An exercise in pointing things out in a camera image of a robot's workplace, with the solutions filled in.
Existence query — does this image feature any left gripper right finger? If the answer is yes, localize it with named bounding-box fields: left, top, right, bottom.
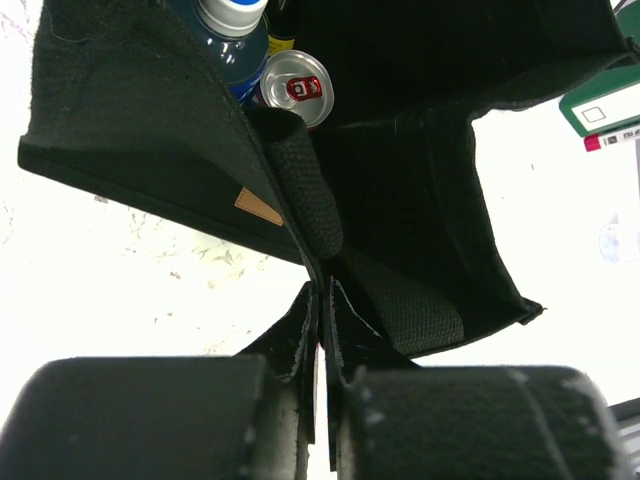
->
left=322, top=279, right=626, bottom=480

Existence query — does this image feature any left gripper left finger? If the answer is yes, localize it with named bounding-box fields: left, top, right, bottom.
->
left=0, top=282, right=321, bottom=480

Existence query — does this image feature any black canvas bag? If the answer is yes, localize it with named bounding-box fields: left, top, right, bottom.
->
left=17, top=0, right=640, bottom=359

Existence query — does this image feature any red silver beverage can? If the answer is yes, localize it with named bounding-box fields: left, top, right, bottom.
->
left=256, top=50, right=335, bottom=129

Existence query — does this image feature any blue label water bottle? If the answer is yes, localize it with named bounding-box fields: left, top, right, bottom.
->
left=170, top=0, right=268, bottom=104

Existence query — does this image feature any green glass Perrier bottle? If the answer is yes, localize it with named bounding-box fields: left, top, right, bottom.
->
left=265, top=0, right=306, bottom=56

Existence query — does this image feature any red binder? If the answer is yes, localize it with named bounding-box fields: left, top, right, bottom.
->
left=584, top=123, right=639, bottom=152

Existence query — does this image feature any green lever arch binder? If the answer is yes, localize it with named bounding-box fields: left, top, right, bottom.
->
left=559, top=65, right=639, bottom=137

